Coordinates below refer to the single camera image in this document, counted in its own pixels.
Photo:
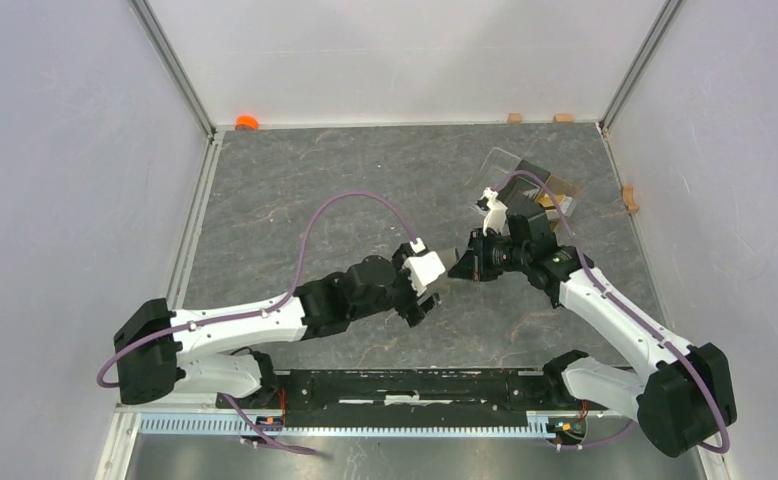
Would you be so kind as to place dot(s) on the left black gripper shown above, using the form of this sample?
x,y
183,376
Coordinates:
x,y
411,310

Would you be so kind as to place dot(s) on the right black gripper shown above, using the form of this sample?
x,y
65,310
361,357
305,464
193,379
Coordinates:
x,y
464,268

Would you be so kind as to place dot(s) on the olive card holder wallet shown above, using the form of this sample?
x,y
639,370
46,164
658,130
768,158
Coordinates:
x,y
448,258

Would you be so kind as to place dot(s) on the gold credit card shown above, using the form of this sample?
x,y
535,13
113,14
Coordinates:
x,y
548,202

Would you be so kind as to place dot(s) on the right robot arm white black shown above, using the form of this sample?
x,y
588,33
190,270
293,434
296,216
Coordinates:
x,y
679,394

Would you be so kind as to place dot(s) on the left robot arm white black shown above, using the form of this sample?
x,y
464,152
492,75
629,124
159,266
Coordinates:
x,y
160,351

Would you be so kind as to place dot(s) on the silver credit card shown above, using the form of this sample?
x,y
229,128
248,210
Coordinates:
x,y
557,213

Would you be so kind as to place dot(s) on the clear three-compartment plastic box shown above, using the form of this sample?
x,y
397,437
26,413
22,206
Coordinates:
x,y
515,192

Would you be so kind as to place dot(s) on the orange round cap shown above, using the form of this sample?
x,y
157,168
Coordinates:
x,y
246,122

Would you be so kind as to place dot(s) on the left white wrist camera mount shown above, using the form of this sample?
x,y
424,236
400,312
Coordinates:
x,y
424,266

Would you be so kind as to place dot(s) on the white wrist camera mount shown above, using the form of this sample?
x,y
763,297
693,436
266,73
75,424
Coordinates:
x,y
424,266
495,212

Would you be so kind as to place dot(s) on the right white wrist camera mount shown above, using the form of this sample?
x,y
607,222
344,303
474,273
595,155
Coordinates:
x,y
495,212

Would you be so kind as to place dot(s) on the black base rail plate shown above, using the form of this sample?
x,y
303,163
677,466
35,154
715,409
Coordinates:
x,y
410,397

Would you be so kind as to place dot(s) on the wooden block right wall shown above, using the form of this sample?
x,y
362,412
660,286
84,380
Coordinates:
x,y
629,199

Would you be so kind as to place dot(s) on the white slotted cable duct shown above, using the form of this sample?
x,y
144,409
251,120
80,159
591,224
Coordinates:
x,y
232,424

